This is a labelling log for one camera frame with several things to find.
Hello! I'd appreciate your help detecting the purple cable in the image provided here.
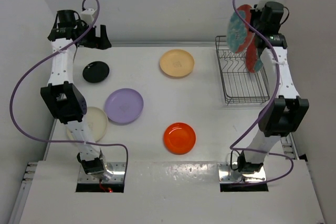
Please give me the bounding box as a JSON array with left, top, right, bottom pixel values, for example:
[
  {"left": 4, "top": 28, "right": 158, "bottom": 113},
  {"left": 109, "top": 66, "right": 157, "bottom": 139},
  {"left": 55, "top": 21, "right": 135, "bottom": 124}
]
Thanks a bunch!
[
  {"left": 229, "top": 0, "right": 294, "bottom": 187},
  {"left": 9, "top": 0, "right": 129, "bottom": 182}
]

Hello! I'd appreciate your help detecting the purple plate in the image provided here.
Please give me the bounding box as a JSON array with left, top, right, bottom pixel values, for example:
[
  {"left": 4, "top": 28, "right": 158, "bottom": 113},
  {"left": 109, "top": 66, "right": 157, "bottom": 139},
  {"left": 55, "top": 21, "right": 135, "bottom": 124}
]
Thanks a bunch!
[{"left": 104, "top": 88, "right": 144, "bottom": 124}]

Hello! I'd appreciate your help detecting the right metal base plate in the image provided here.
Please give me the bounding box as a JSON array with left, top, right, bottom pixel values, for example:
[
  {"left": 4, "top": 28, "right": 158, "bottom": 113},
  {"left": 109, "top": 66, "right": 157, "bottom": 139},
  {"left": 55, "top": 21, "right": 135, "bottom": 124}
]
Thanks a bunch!
[{"left": 217, "top": 162, "right": 266, "bottom": 184}]

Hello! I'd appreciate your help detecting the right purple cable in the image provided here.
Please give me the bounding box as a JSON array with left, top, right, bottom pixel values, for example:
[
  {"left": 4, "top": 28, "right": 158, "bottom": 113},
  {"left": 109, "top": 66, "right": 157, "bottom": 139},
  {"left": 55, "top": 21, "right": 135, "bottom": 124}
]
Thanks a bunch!
[{"left": 229, "top": 0, "right": 294, "bottom": 187}]

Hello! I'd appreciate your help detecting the wire dish rack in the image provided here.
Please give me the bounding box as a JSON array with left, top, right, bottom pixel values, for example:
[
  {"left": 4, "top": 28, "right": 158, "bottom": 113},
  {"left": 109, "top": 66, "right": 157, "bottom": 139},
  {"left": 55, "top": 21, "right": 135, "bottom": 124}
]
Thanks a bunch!
[{"left": 215, "top": 36, "right": 270, "bottom": 105}]

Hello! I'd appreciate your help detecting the tan plate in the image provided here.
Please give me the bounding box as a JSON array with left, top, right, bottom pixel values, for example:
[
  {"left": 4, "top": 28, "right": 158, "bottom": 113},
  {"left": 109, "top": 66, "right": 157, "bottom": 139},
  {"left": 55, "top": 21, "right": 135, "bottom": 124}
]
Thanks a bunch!
[{"left": 159, "top": 49, "right": 195, "bottom": 78}]

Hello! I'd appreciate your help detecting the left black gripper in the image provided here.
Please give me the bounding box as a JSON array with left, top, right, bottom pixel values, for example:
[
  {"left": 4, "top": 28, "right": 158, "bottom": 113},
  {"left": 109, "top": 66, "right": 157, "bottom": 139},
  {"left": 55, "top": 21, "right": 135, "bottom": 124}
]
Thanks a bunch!
[{"left": 77, "top": 21, "right": 111, "bottom": 50}]

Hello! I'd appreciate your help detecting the metal base plate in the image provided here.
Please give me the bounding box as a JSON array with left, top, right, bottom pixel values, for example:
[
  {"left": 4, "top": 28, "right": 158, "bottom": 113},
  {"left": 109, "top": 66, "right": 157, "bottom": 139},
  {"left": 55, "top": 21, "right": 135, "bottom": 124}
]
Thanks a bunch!
[
  {"left": 217, "top": 162, "right": 266, "bottom": 184},
  {"left": 77, "top": 162, "right": 126, "bottom": 184}
]

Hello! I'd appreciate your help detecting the cream plate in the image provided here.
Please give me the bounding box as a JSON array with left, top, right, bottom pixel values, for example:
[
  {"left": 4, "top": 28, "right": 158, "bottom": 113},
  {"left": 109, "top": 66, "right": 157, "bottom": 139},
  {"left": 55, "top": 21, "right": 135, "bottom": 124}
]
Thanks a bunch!
[{"left": 65, "top": 106, "right": 108, "bottom": 142}]

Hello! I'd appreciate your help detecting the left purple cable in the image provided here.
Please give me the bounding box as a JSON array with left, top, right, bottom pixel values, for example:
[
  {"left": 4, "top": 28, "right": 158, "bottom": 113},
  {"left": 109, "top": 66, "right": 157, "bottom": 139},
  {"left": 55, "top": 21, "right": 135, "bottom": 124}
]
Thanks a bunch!
[{"left": 9, "top": 0, "right": 129, "bottom": 182}]

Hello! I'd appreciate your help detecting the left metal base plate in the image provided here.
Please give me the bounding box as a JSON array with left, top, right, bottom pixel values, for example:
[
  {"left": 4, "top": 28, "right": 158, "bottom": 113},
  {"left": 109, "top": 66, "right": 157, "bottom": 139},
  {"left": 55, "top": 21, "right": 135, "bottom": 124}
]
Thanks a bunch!
[{"left": 77, "top": 162, "right": 126, "bottom": 184}]

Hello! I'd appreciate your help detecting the black plate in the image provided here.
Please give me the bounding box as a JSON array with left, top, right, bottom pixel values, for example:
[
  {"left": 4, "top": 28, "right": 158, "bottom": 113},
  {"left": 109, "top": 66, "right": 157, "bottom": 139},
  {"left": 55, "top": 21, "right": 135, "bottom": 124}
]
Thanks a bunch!
[{"left": 82, "top": 61, "right": 110, "bottom": 83}]

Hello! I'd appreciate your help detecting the red teal floral plate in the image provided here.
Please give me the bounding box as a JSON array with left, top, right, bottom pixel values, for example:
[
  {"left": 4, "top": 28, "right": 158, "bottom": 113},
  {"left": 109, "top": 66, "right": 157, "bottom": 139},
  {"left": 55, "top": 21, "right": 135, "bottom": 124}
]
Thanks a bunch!
[
  {"left": 226, "top": 12, "right": 254, "bottom": 54},
  {"left": 245, "top": 37, "right": 263, "bottom": 73}
]

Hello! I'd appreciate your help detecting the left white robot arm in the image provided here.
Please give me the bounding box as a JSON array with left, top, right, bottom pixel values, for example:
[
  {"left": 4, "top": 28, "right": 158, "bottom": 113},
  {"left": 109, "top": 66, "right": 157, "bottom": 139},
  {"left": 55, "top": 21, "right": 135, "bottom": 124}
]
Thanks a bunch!
[{"left": 40, "top": 9, "right": 113, "bottom": 181}]

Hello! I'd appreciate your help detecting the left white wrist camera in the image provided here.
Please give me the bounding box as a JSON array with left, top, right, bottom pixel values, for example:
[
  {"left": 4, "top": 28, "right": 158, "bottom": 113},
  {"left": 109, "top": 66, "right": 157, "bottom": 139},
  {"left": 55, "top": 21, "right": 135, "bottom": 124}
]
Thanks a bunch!
[{"left": 80, "top": 8, "right": 97, "bottom": 25}]

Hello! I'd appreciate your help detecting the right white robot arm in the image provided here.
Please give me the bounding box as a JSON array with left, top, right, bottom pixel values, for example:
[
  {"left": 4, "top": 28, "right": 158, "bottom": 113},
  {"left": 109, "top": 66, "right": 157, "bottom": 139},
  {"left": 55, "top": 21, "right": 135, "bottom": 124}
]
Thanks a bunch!
[{"left": 237, "top": 2, "right": 309, "bottom": 174}]

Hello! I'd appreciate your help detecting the orange plate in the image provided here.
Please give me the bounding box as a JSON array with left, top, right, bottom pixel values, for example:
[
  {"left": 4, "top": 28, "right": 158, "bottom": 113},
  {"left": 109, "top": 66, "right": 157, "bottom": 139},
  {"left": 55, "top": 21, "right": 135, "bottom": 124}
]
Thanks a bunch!
[{"left": 163, "top": 122, "right": 196, "bottom": 155}]

